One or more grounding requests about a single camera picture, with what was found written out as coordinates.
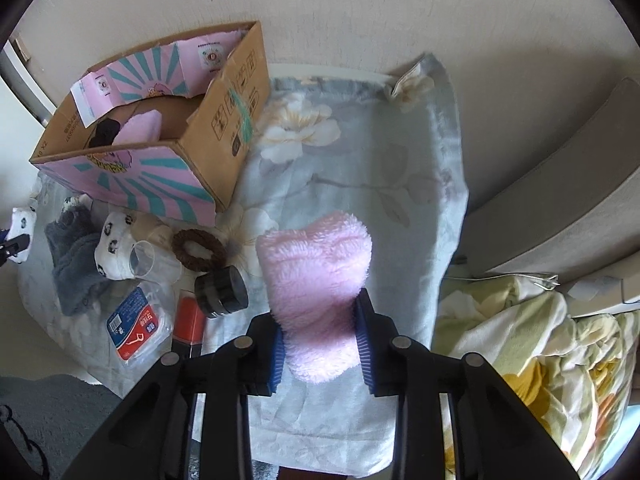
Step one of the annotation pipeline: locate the white leopard print sock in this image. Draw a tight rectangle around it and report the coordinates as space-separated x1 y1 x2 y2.
6 207 37 263

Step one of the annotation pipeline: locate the light blue floral cloth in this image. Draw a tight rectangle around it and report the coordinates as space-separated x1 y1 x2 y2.
16 55 468 478

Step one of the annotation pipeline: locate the brown hair scrunchie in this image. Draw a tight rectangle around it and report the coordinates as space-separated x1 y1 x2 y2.
171 229 227 272

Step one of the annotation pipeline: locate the blue red plastic packet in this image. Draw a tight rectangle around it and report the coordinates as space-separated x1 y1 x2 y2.
105 282 170 365

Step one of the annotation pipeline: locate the pink teal cardboard box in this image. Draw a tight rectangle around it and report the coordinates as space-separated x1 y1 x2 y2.
30 22 270 226

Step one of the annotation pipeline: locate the grey headboard cushion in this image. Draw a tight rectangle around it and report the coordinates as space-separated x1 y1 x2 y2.
460 78 639 281

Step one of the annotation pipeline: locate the white panda print sock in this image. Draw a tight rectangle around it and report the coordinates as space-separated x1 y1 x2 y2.
94 211 136 281

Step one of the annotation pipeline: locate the black round jar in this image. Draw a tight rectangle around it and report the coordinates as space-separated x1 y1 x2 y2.
194 266 248 318

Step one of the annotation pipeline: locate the red black tube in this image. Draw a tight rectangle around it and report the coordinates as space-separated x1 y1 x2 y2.
171 294 206 359

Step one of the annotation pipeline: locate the floral yellow green bedding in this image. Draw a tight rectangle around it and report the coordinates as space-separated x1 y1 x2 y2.
432 276 639 479

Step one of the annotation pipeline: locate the clear plastic cup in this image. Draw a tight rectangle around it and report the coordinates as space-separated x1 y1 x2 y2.
129 240 182 285

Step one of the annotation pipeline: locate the pink fluffy sock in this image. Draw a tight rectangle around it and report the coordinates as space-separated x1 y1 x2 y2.
256 211 372 384
113 110 162 145

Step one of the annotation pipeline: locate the grey fluffy sock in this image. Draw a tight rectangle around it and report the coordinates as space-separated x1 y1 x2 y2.
44 204 110 316

